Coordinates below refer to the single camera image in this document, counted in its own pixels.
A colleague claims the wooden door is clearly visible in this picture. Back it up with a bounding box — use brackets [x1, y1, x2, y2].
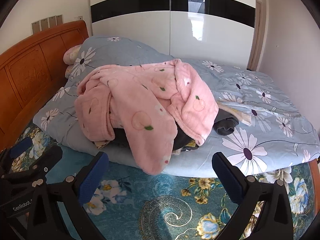
[246, 0, 264, 70]

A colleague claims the black garment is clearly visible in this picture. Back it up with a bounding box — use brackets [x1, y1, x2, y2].
[111, 122, 200, 155]

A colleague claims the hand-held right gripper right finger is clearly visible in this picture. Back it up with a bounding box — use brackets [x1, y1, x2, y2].
[211, 151, 294, 240]

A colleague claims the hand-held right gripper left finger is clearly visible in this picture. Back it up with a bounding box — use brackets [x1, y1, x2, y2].
[26, 152, 109, 240]

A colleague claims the white wardrobe with black stripe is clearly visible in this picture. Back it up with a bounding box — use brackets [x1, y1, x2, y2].
[89, 0, 257, 67]

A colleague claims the wooden headboard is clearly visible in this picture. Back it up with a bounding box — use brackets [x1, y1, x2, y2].
[0, 20, 90, 143]

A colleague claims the mustard yellow patterned cloth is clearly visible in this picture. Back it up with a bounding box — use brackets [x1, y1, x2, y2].
[172, 140, 200, 155]

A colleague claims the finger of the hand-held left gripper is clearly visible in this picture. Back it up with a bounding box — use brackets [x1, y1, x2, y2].
[12, 144, 63, 179]
[0, 137, 33, 173]

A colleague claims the teal floral blanket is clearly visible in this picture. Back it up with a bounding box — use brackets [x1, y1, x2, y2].
[0, 120, 317, 240]

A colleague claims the blue-grey floral quilt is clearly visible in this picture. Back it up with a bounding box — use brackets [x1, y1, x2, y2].
[32, 35, 320, 178]

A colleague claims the pink fleece pajama garment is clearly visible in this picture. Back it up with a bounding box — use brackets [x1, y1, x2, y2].
[74, 59, 219, 175]

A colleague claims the beige printed cloth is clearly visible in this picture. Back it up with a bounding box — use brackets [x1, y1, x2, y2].
[217, 101, 252, 127]

